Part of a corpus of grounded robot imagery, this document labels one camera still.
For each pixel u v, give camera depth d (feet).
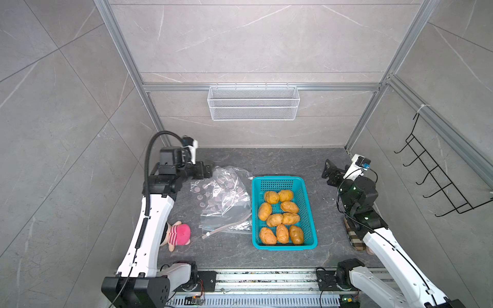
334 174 2.11
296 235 2.63
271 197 2.96
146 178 1.50
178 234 2.62
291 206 2.89
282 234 2.64
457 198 1.99
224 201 3.03
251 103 3.30
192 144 2.09
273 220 2.70
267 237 2.62
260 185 3.13
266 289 2.39
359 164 1.94
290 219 2.80
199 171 2.08
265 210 2.88
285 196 3.04
